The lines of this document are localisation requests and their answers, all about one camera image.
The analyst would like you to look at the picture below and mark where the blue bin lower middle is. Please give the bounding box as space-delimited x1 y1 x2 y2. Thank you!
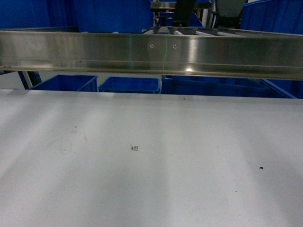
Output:
98 77 160 94

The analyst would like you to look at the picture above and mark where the blue bin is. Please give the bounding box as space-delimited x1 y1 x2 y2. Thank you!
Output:
241 0 303 35
31 75 98 92
98 77 160 94
161 75 296 99
0 0 153 33

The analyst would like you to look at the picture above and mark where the small qr code sticker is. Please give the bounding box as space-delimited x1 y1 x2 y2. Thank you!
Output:
131 146 139 151

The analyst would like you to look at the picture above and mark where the blue bin lower right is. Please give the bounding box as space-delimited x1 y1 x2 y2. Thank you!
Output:
161 75 296 99

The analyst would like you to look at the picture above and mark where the blue bin lower left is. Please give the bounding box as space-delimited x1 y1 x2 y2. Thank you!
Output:
31 75 98 92

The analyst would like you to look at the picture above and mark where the blue bin upper left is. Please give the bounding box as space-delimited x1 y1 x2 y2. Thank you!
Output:
0 0 153 33

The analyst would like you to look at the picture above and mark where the blue bin upper right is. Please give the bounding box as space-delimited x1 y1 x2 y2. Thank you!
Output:
241 0 303 35

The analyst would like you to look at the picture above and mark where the stainless steel shelf rail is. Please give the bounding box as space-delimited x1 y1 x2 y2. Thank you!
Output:
0 27 303 80

